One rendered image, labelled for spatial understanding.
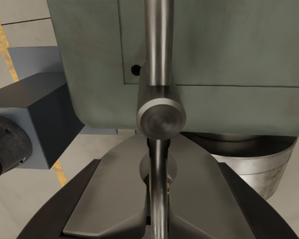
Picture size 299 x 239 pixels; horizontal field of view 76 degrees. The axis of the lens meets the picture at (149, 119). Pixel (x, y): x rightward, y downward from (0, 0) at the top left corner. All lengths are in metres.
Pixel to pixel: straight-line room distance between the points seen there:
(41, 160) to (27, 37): 1.35
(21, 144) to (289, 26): 0.57
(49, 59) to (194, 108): 0.72
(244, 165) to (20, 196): 2.87
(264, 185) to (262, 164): 0.06
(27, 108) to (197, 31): 0.44
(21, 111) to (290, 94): 0.55
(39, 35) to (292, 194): 2.72
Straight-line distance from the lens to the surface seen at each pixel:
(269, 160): 0.38
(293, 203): 2.65
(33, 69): 0.95
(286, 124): 0.32
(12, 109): 0.58
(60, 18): 0.27
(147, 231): 1.00
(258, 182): 0.40
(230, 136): 0.38
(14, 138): 0.58
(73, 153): 2.15
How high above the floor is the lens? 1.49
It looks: 62 degrees down
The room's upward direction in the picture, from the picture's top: 168 degrees counter-clockwise
